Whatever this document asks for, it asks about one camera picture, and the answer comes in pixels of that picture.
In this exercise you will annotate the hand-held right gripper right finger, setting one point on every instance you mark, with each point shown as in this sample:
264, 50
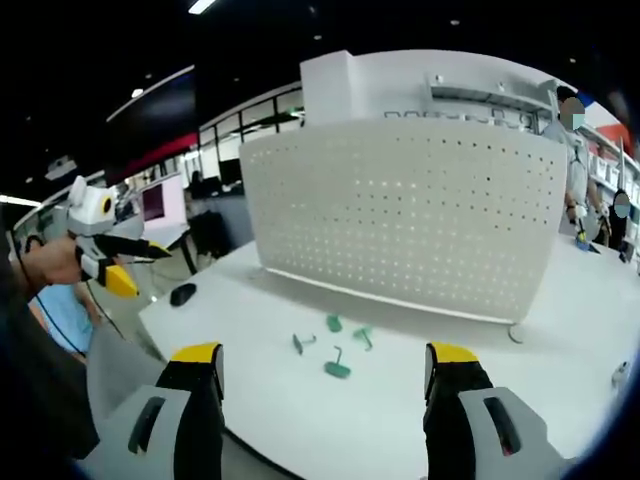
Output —
480, 430

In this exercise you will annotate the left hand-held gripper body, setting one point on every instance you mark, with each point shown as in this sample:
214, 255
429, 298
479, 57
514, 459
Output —
90, 212

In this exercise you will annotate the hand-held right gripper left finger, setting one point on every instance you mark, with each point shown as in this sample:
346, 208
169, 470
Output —
165, 430

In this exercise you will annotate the green hook assembly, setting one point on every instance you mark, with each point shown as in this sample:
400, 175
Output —
336, 369
364, 334
334, 322
298, 343

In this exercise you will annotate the white perforated mounting plate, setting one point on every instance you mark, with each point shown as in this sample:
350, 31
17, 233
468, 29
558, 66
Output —
400, 215

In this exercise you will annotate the person's left hand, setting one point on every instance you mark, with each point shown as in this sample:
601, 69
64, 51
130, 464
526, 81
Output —
55, 262

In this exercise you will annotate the white office desk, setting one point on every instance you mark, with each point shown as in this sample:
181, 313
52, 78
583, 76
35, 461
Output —
167, 235

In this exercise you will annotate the pink panel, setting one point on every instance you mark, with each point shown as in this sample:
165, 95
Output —
157, 202

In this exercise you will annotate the light blue cloth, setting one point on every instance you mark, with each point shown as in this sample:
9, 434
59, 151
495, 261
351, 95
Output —
67, 320

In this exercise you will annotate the black computer mouse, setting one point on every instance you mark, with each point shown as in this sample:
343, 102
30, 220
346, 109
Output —
182, 294

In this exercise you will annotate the black office chair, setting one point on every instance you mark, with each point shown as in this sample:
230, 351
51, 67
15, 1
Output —
206, 232

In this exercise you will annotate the white round disc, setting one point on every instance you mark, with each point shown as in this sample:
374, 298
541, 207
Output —
516, 334

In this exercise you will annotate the small white object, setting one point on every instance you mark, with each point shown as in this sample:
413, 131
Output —
620, 374

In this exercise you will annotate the small blue object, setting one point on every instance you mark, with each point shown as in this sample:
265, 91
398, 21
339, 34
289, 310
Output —
581, 241

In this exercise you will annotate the white display wall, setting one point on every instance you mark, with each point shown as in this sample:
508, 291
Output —
390, 85

